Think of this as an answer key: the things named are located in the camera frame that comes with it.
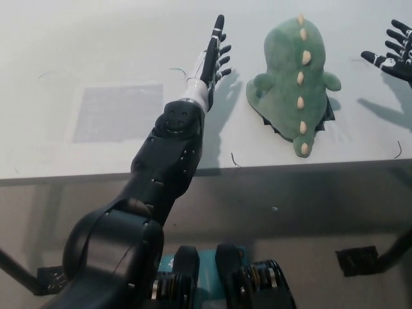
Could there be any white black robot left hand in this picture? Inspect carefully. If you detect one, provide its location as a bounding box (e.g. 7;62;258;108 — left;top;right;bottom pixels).
182;14;232;112

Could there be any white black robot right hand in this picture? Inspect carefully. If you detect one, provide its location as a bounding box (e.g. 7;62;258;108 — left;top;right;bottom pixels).
360;19;412;86

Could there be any green plush dinosaur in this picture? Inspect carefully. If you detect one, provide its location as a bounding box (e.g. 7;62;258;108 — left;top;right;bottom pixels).
246;14;342;158

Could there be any black tape patch on table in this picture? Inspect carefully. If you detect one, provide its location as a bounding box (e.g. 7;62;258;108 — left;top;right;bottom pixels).
261;95;336;142

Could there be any grey square table patch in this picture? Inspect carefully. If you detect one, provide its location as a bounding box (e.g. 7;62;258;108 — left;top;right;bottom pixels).
71;84;164;144

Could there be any black table leg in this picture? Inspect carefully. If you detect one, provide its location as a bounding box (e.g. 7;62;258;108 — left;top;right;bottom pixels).
376;221;412;272
0;247;41;295

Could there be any black floor tape patch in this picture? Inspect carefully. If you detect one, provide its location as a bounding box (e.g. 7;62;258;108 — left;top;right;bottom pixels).
335;245;379;277
37;266;71;295

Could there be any black teal robot body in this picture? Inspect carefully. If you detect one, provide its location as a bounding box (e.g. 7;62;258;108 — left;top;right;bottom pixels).
151;243;297;309

